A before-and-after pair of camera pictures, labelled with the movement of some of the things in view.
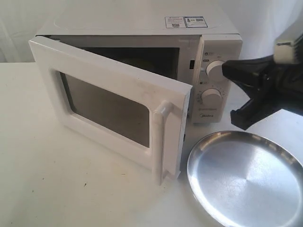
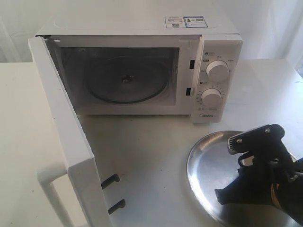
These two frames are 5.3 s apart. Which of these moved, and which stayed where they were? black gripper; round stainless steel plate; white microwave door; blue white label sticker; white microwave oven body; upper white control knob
Moved: white microwave door; black gripper
Stayed: round stainless steel plate; upper white control knob; blue white label sticker; white microwave oven body
